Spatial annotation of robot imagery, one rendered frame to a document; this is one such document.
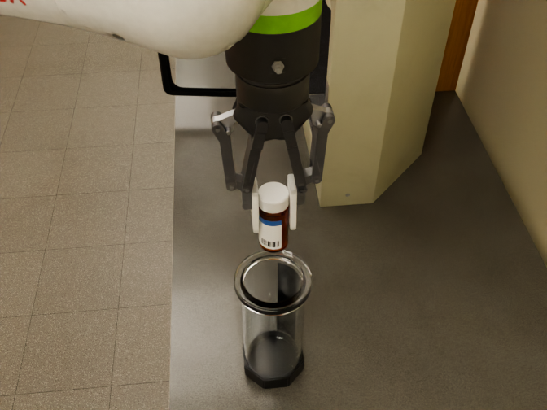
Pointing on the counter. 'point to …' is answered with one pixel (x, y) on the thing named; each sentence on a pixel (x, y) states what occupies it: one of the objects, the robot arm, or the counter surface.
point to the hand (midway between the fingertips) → (273, 205)
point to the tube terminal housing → (378, 93)
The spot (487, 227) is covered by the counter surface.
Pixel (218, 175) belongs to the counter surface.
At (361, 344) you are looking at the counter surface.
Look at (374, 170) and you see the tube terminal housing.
